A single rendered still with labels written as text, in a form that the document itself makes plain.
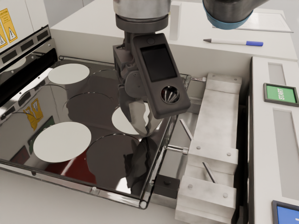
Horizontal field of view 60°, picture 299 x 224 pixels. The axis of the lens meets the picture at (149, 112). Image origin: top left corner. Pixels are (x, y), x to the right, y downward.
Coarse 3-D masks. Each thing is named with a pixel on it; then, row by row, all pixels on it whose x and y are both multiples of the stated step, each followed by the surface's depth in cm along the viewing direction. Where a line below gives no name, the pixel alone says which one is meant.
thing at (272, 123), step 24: (264, 72) 53; (288, 72) 53; (264, 120) 41; (288, 120) 42; (264, 144) 37; (288, 144) 38; (264, 168) 34; (288, 168) 34; (264, 192) 31; (288, 192) 32; (264, 216) 29
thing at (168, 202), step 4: (140, 196) 45; (152, 196) 44; (156, 196) 44; (160, 196) 43; (164, 196) 43; (152, 200) 45; (156, 200) 45; (160, 200) 44; (164, 200) 44; (168, 200) 43; (172, 200) 43; (176, 200) 43; (160, 204) 45; (164, 204) 45; (168, 204) 44; (172, 204) 44; (176, 204) 44
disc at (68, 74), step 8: (64, 64) 68; (72, 64) 68; (80, 64) 68; (56, 72) 65; (64, 72) 65; (72, 72) 65; (80, 72) 65; (88, 72) 65; (56, 80) 62; (64, 80) 62; (72, 80) 62; (80, 80) 62
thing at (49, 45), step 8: (48, 40) 70; (32, 48) 66; (40, 48) 67; (48, 48) 70; (56, 48) 73; (24, 56) 62; (32, 56) 65; (40, 56) 68; (56, 56) 75; (8, 64) 59; (16, 64) 60; (24, 64) 63; (48, 64) 74; (0, 72) 57; (8, 72) 58; (16, 72) 61; (40, 72) 70; (0, 80) 57; (8, 80) 59; (32, 80) 67; (8, 96) 62; (0, 104) 59
